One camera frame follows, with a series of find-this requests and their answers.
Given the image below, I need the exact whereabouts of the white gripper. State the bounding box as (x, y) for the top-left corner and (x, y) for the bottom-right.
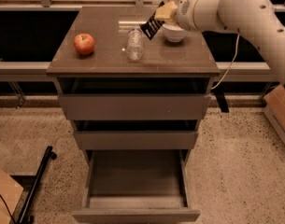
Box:
(154, 0), (198, 31)

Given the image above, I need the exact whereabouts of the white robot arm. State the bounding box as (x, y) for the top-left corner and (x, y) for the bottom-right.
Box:
(155, 0), (285, 89)

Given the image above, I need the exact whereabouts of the grey drawer cabinet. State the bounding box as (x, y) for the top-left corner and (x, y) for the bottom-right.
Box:
(47, 7), (220, 153)

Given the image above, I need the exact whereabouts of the grey top drawer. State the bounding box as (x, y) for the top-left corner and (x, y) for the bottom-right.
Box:
(57, 77), (212, 121)

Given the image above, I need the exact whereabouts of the grey drawer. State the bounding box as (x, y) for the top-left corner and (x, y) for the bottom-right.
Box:
(72, 149), (200, 223)
(74, 120), (198, 150)
(57, 77), (212, 121)

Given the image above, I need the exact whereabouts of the grey middle drawer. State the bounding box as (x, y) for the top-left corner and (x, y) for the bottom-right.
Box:
(74, 120), (198, 150)

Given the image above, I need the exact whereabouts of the grey bottom drawer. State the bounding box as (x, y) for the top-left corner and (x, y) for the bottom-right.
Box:
(72, 149), (200, 223)

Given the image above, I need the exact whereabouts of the white bowl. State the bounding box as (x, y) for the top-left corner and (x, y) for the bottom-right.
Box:
(163, 24), (187, 42)

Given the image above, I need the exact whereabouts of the clear plastic bottle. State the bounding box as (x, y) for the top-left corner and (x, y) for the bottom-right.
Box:
(126, 28), (144, 61)

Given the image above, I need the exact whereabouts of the red apple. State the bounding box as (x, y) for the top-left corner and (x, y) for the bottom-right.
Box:
(73, 34), (95, 55)

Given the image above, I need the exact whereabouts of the cardboard box right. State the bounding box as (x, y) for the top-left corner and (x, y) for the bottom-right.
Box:
(264, 85), (285, 145)

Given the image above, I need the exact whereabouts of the cardboard box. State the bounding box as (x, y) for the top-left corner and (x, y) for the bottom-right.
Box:
(264, 85), (285, 145)
(0, 167), (23, 224)

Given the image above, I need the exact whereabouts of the black metal pole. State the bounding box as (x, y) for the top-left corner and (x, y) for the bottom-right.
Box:
(17, 146), (57, 224)

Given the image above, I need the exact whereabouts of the cardboard box left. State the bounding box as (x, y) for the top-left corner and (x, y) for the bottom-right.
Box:
(0, 167), (23, 224)

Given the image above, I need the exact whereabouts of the white cable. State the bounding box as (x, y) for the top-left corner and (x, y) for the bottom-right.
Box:
(210, 33), (241, 91)

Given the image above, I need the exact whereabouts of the black bracket under rail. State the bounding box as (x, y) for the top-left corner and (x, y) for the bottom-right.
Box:
(212, 84), (229, 113)

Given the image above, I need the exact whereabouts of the thin black cable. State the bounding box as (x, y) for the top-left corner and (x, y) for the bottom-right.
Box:
(0, 184), (17, 224)

